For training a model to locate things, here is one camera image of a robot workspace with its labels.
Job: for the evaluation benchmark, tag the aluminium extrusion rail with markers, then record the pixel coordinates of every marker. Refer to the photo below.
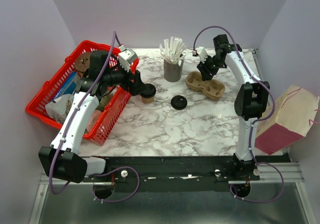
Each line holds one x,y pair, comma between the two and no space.
275,198

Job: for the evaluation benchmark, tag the grey straw holder can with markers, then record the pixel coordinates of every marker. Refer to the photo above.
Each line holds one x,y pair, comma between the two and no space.
172,72

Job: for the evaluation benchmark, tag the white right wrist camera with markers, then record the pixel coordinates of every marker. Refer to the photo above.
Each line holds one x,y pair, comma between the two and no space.
201,53

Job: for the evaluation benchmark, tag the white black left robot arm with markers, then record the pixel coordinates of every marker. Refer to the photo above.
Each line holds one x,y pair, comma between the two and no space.
61,159

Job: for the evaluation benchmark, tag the white wrapped straws bunch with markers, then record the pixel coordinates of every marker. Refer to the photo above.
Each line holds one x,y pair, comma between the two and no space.
173,51

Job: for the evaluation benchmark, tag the red plastic shopping basket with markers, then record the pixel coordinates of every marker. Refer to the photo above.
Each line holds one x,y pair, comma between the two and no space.
107,120

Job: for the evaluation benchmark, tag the black Force tub pink lid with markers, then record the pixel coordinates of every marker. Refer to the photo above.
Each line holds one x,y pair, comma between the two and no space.
93,119

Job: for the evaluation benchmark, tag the brown paper coffee cup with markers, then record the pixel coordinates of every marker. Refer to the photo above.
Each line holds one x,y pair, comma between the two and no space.
148,99

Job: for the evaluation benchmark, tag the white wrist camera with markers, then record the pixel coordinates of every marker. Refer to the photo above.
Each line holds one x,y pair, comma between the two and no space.
201,53
126,57

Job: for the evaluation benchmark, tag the brown cardboard cup carrier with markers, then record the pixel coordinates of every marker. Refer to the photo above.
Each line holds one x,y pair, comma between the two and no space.
212,89

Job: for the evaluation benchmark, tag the white grey snack bag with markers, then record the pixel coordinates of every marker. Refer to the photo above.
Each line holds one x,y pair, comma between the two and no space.
59,108

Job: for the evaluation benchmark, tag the pink beige paper bag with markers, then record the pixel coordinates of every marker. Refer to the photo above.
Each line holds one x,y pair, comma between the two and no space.
290,122

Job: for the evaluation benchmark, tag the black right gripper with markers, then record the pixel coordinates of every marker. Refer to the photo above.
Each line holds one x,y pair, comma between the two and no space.
205,71

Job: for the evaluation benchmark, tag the black plastic cup lid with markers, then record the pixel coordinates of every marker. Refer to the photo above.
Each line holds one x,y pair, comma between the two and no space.
149,92

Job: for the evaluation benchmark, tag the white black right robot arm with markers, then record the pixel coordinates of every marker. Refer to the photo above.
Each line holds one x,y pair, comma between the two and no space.
250,103

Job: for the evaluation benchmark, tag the blue flat box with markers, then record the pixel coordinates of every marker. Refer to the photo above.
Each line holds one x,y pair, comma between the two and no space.
69,85

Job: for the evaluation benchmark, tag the brown lidded round jar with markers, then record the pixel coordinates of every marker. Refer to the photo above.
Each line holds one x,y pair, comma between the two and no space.
82,63

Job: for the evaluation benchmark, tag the green round melon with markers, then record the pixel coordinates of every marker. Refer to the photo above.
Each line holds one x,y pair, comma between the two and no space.
105,100

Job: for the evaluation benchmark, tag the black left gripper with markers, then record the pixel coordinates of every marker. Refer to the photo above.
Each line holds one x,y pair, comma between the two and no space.
136,87

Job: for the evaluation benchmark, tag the black table front rail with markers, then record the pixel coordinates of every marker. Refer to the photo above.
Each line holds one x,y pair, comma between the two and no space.
177,173

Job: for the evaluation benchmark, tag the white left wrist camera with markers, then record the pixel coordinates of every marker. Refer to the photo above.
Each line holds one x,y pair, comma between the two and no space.
126,57

